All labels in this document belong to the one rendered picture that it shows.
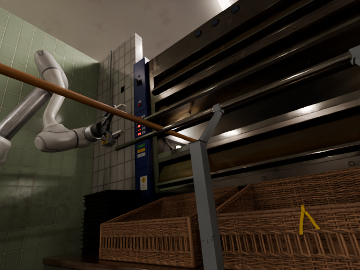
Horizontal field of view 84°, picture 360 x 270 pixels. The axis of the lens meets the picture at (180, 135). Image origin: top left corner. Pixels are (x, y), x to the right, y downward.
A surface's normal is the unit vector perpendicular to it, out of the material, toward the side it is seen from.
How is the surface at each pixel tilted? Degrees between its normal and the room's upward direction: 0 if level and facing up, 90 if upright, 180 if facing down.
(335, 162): 90
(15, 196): 90
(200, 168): 90
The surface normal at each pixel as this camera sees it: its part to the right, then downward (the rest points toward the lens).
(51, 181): 0.79, -0.29
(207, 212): -0.60, -0.23
